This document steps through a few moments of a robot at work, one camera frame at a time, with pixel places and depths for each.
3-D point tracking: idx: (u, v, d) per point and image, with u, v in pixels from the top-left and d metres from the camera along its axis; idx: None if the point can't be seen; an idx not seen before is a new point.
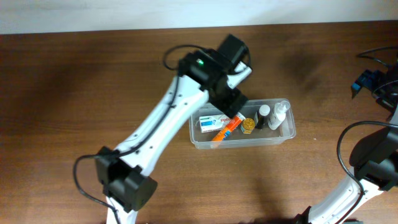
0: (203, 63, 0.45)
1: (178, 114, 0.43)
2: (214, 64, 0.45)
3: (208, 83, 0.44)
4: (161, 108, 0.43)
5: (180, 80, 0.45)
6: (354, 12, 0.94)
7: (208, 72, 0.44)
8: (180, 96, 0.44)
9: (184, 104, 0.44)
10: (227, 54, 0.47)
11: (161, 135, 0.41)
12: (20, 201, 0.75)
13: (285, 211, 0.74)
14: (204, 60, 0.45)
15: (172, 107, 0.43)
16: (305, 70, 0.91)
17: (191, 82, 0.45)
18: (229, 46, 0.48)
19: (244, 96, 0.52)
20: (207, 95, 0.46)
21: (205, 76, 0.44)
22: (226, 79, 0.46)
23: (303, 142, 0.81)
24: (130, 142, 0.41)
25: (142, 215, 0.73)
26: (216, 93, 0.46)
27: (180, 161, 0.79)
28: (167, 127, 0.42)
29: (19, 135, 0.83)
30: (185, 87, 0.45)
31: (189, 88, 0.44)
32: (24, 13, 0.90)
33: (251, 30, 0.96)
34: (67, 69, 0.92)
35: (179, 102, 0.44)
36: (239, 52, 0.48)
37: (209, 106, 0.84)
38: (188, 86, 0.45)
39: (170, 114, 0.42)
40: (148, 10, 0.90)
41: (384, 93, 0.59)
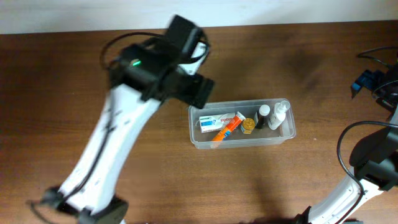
0: (140, 64, 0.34)
1: (119, 137, 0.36)
2: (158, 59, 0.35)
3: (150, 88, 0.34)
4: (101, 133, 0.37)
5: (115, 94, 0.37)
6: (355, 12, 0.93)
7: (152, 72, 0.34)
8: (119, 114, 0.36)
9: (125, 124, 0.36)
10: (176, 42, 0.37)
11: (105, 167, 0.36)
12: (23, 201, 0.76)
13: (285, 211, 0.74)
14: (140, 60, 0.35)
15: (112, 130, 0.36)
16: (305, 69, 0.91)
17: (130, 93, 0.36)
18: (178, 31, 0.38)
19: (211, 78, 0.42)
20: (155, 100, 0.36)
21: (146, 79, 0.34)
22: (175, 75, 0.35)
23: (302, 142, 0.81)
24: (74, 179, 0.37)
25: (143, 215, 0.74)
26: (169, 92, 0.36)
27: (180, 161, 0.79)
28: (110, 157, 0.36)
29: (21, 135, 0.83)
30: (121, 102, 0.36)
31: (127, 102, 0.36)
32: (25, 14, 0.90)
33: (251, 30, 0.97)
34: (67, 70, 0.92)
35: (119, 122, 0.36)
36: (190, 38, 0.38)
37: (209, 107, 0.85)
38: (127, 99, 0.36)
39: (111, 140, 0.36)
40: (149, 10, 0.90)
41: (384, 93, 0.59)
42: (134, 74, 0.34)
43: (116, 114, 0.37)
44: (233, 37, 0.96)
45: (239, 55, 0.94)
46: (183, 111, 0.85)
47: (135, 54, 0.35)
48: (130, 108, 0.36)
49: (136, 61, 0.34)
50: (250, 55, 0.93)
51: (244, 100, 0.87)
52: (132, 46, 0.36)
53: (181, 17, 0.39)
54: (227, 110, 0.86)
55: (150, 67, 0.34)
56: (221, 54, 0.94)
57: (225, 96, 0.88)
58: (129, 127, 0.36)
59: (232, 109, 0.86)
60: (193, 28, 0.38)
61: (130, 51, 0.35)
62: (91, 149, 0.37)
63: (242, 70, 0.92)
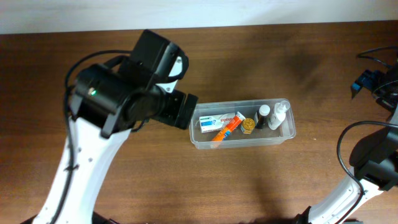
0: (99, 93, 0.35)
1: (84, 175, 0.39)
2: (122, 83, 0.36)
3: (115, 116, 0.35)
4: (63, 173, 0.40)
5: (76, 126, 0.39)
6: (354, 12, 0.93)
7: (114, 99, 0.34)
8: (80, 152, 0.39)
9: (88, 162, 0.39)
10: (147, 61, 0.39)
11: (73, 205, 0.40)
12: (22, 201, 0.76)
13: (285, 211, 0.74)
14: (99, 88, 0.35)
15: (76, 168, 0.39)
16: (305, 70, 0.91)
17: (90, 127, 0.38)
18: (148, 48, 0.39)
19: (191, 97, 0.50)
20: (122, 126, 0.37)
21: (109, 106, 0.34)
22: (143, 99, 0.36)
23: (303, 142, 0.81)
24: (46, 217, 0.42)
25: (143, 215, 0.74)
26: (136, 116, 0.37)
27: (180, 162, 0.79)
28: (76, 193, 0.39)
29: (20, 135, 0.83)
30: (82, 137, 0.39)
31: (88, 136, 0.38)
32: (25, 14, 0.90)
33: (251, 31, 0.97)
34: (67, 70, 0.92)
35: (81, 162, 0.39)
36: (161, 55, 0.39)
37: (209, 106, 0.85)
38: (87, 136, 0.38)
39: (76, 177, 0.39)
40: (148, 10, 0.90)
41: (384, 93, 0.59)
42: (96, 101, 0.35)
43: (78, 151, 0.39)
44: (233, 37, 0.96)
45: (239, 55, 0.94)
46: None
47: (99, 78, 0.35)
48: (89, 147, 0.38)
49: (98, 87, 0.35)
50: (250, 55, 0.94)
51: (244, 100, 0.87)
52: (96, 69, 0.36)
53: (153, 34, 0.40)
54: (227, 110, 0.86)
55: (113, 94, 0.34)
56: (221, 54, 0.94)
57: (225, 97, 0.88)
58: (92, 164, 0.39)
59: (232, 109, 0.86)
60: (163, 46, 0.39)
61: (92, 74, 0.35)
62: (57, 186, 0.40)
63: (242, 70, 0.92)
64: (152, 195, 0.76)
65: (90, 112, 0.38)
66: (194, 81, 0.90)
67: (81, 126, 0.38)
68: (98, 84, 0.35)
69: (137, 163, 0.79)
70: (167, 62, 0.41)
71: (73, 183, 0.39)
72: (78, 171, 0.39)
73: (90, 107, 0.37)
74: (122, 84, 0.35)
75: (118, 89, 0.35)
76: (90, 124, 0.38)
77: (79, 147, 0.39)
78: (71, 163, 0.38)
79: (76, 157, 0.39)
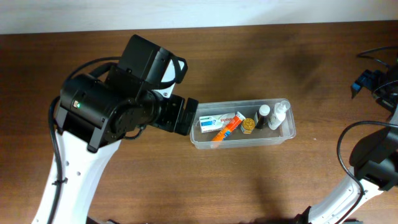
0: (83, 105, 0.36)
1: (73, 187, 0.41)
2: (109, 94, 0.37)
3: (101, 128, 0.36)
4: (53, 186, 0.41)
5: (63, 139, 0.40)
6: (354, 12, 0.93)
7: (99, 111, 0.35)
8: (68, 165, 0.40)
9: (76, 175, 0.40)
10: (135, 71, 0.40)
11: (63, 218, 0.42)
12: (22, 201, 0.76)
13: (285, 211, 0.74)
14: (84, 100, 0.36)
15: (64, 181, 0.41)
16: (305, 69, 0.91)
17: (77, 140, 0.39)
18: (137, 56, 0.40)
19: (189, 101, 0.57)
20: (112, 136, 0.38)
21: (94, 119, 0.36)
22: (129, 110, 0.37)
23: (303, 142, 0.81)
24: None
25: (143, 215, 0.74)
26: (124, 127, 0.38)
27: (180, 162, 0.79)
28: (66, 205, 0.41)
29: (20, 135, 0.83)
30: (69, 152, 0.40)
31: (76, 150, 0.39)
32: (25, 13, 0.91)
33: (251, 30, 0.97)
34: (66, 70, 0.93)
35: (69, 175, 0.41)
36: (150, 63, 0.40)
37: (209, 106, 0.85)
38: (74, 150, 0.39)
39: (66, 189, 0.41)
40: (149, 10, 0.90)
41: (384, 93, 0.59)
42: (82, 112, 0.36)
43: (66, 165, 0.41)
44: (234, 37, 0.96)
45: (239, 55, 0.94)
46: None
47: (84, 91, 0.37)
48: (76, 162, 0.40)
49: (84, 99, 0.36)
50: (250, 55, 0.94)
51: (244, 100, 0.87)
52: (83, 80, 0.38)
53: (142, 41, 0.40)
54: (226, 110, 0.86)
55: (98, 106, 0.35)
56: (221, 54, 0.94)
57: (225, 97, 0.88)
58: (80, 177, 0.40)
59: (232, 109, 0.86)
60: (152, 54, 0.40)
61: (78, 87, 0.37)
62: (48, 198, 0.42)
63: (242, 70, 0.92)
64: (152, 195, 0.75)
65: (78, 123, 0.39)
66: (194, 81, 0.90)
67: (67, 140, 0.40)
68: (84, 97, 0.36)
69: (137, 163, 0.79)
70: (158, 68, 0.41)
71: (63, 195, 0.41)
72: (67, 183, 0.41)
73: (78, 119, 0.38)
74: (108, 96, 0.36)
75: (104, 101, 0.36)
76: (77, 139, 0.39)
77: (66, 161, 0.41)
78: (60, 177, 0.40)
79: (64, 170, 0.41)
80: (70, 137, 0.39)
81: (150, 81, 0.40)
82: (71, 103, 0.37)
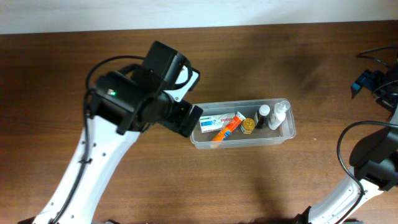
0: (116, 94, 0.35)
1: (96, 168, 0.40)
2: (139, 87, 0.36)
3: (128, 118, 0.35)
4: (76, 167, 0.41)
5: (92, 123, 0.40)
6: (355, 12, 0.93)
7: (130, 101, 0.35)
8: (95, 147, 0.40)
9: (101, 157, 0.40)
10: (157, 71, 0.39)
11: (82, 200, 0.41)
12: (23, 201, 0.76)
13: (285, 211, 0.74)
14: (118, 90, 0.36)
15: (89, 161, 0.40)
16: (305, 69, 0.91)
17: (107, 124, 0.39)
18: (158, 58, 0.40)
19: (196, 108, 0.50)
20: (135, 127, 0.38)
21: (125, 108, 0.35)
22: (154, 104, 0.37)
23: (303, 142, 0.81)
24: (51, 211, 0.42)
25: (143, 215, 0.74)
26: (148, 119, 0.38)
27: (180, 162, 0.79)
28: (87, 186, 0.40)
29: (21, 135, 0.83)
30: (98, 134, 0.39)
31: (105, 132, 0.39)
32: (24, 13, 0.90)
33: (250, 31, 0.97)
34: (66, 70, 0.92)
35: (94, 156, 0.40)
36: (170, 65, 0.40)
37: (209, 106, 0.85)
38: (104, 133, 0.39)
39: (89, 171, 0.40)
40: (148, 10, 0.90)
41: (384, 93, 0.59)
42: (114, 101, 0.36)
43: (92, 146, 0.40)
44: (234, 37, 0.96)
45: (239, 55, 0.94)
46: None
47: (118, 82, 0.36)
48: (104, 142, 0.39)
49: (118, 90, 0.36)
50: (250, 55, 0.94)
51: (244, 100, 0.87)
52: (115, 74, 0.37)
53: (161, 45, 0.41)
54: (226, 110, 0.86)
55: (130, 96, 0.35)
56: (221, 54, 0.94)
57: (225, 97, 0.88)
58: (105, 158, 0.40)
59: (232, 109, 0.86)
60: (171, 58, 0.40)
61: (109, 79, 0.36)
62: (68, 180, 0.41)
63: (242, 70, 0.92)
64: (152, 195, 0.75)
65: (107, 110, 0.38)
66: None
67: (97, 122, 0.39)
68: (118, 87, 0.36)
69: (137, 163, 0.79)
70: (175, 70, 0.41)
71: (84, 176, 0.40)
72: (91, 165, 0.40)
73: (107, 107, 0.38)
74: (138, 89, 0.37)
75: (135, 93, 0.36)
76: (108, 122, 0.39)
77: (93, 143, 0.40)
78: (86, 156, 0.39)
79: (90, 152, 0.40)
80: (101, 121, 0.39)
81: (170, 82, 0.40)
82: (104, 94, 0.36)
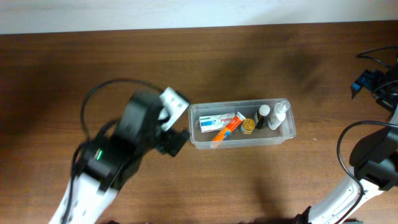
0: (98, 158, 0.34)
1: None
2: (119, 152, 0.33)
3: (107, 182, 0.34)
4: (58, 218, 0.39)
5: (74, 183, 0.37)
6: (354, 12, 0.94)
7: (109, 167, 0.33)
8: (76, 205, 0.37)
9: (82, 216, 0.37)
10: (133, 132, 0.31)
11: None
12: (22, 201, 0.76)
13: (285, 211, 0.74)
14: (101, 153, 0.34)
15: (69, 218, 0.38)
16: (305, 69, 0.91)
17: (89, 186, 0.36)
18: (135, 116, 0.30)
19: (183, 132, 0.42)
20: (113, 188, 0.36)
21: (104, 173, 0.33)
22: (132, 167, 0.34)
23: (303, 142, 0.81)
24: None
25: (143, 215, 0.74)
26: (125, 177, 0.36)
27: (180, 162, 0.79)
28: None
29: (21, 135, 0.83)
30: (79, 194, 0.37)
31: (86, 194, 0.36)
32: (24, 13, 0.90)
33: (250, 31, 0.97)
34: (66, 70, 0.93)
35: (75, 214, 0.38)
36: (150, 123, 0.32)
37: (209, 106, 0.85)
38: (87, 194, 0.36)
39: None
40: (148, 10, 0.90)
41: (384, 93, 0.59)
42: (95, 166, 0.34)
43: (74, 204, 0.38)
44: (233, 37, 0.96)
45: (238, 55, 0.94)
46: None
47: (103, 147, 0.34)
48: (85, 203, 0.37)
49: (102, 151, 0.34)
50: (250, 55, 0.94)
51: (244, 100, 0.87)
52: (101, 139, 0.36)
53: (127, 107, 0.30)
54: (226, 110, 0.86)
55: (110, 163, 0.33)
56: (221, 54, 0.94)
57: (225, 96, 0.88)
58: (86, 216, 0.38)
59: (232, 109, 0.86)
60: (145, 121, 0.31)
61: (96, 144, 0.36)
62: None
63: (242, 70, 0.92)
64: (152, 195, 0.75)
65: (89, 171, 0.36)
66: (194, 81, 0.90)
67: (81, 185, 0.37)
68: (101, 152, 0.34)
69: None
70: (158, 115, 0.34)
71: None
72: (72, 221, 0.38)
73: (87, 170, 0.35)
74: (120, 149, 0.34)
75: (115, 158, 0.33)
76: (90, 183, 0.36)
77: (75, 201, 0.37)
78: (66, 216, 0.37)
79: (72, 210, 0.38)
80: (84, 180, 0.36)
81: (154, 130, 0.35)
82: (89, 155, 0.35)
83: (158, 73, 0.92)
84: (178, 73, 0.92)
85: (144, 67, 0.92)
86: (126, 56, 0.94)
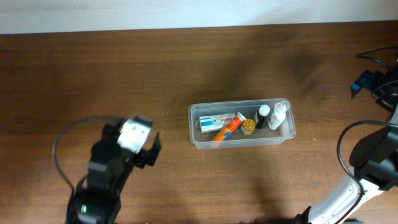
0: (86, 210, 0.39)
1: None
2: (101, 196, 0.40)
3: None
4: None
5: None
6: (354, 12, 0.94)
7: (97, 214, 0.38)
8: None
9: None
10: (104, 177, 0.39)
11: None
12: (22, 201, 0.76)
13: (285, 211, 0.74)
14: (86, 205, 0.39)
15: None
16: (305, 69, 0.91)
17: None
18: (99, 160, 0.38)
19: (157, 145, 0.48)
20: None
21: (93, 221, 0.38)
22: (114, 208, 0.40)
23: (303, 142, 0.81)
24: None
25: (143, 214, 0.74)
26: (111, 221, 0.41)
27: (180, 161, 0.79)
28: None
29: (21, 135, 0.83)
30: None
31: None
32: (24, 14, 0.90)
33: (250, 31, 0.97)
34: (66, 70, 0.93)
35: None
36: (112, 163, 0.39)
37: (209, 106, 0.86)
38: None
39: None
40: (148, 10, 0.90)
41: (384, 93, 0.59)
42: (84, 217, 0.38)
43: None
44: (233, 37, 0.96)
45: (238, 55, 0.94)
46: (183, 111, 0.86)
47: (86, 199, 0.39)
48: None
49: (86, 205, 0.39)
50: (250, 55, 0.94)
51: (244, 100, 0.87)
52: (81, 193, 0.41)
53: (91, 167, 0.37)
54: (227, 110, 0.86)
55: (97, 210, 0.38)
56: (221, 55, 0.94)
57: (225, 96, 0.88)
58: None
59: (232, 109, 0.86)
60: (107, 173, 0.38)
61: (79, 199, 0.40)
62: None
63: (242, 70, 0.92)
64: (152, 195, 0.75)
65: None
66: (194, 81, 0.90)
67: None
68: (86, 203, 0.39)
69: None
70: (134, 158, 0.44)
71: None
72: None
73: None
74: (101, 198, 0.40)
75: (96, 210, 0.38)
76: None
77: None
78: None
79: None
80: None
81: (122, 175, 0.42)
82: (76, 209, 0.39)
83: (158, 73, 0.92)
84: (178, 73, 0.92)
85: (144, 67, 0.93)
86: (126, 56, 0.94)
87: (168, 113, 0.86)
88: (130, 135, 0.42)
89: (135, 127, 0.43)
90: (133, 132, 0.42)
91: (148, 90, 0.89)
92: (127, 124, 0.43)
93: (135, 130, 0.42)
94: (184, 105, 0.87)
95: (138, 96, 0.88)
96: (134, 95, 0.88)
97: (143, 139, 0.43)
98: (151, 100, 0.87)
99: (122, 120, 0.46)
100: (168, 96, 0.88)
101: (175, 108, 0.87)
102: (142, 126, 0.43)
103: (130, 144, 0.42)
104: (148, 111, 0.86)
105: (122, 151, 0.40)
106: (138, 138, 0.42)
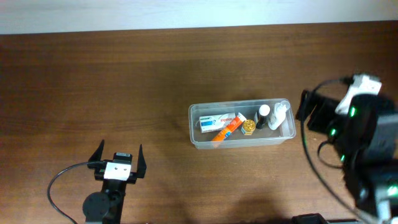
0: None
1: None
2: None
3: None
4: None
5: None
6: (354, 12, 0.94)
7: None
8: None
9: None
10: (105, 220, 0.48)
11: None
12: (22, 201, 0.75)
13: (285, 211, 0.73)
14: None
15: None
16: (305, 69, 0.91)
17: None
18: (97, 216, 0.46)
19: (144, 168, 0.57)
20: None
21: None
22: None
23: (303, 142, 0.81)
24: None
25: (142, 215, 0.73)
26: None
27: (180, 162, 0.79)
28: None
29: (21, 135, 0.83)
30: None
31: None
32: (24, 13, 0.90)
33: (251, 31, 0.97)
34: (66, 69, 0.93)
35: None
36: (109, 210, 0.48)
37: (209, 106, 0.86)
38: None
39: None
40: (148, 10, 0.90)
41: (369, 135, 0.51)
42: None
43: None
44: (234, 37, 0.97)
45: (238, 55, 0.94)
46: (183, 111, 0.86)
47: None
48: None
49: None
50: (250, 55, 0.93)
51: (244, 100, 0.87)
52: None
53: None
54: (227, 109, 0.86)
55: None
56: (221, 54, 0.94)
57: (226, 97, 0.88)
58: None
59: (232, 109, 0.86)
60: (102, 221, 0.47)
61: None
62: None
63: (242, 70, 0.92)
64: (152, 195, 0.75)
65: None
66: (194, 81, 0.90)
67: None
68: None
69: None
70: (124, 186, 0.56)
71: None
72: None
73: None
74: None
75: None
76: None
77: None
78: None
79: None
80: None
81: (117, 214, 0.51)
82: None
83: (158, 73, 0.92)
84: (178, 72, 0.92)
85: (144, 68, 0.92)
86: (126, 56, 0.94)
87: (168, 114, 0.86)
88: (115, 173, 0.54)
89: (118, 167, 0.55)
90: (115, 171, 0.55)
91: (148, 91, 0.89)
92: (111, 165, 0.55)
93: (117, 169, 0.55)
94: (184, 105, 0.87)
95: (138, 96, 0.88)
96: (134, 96, 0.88)
97: (127, 173, 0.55)
98: (150, 100, 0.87)
99: (105, 160, 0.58)
100: (168, 96, 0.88)
101: (175, 108, 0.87)
102: (124, 163, 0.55)
103: (119, 178, 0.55)
104: (148, 111, 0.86)
105: (107, 200, 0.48)
106: (122, 173, 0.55)
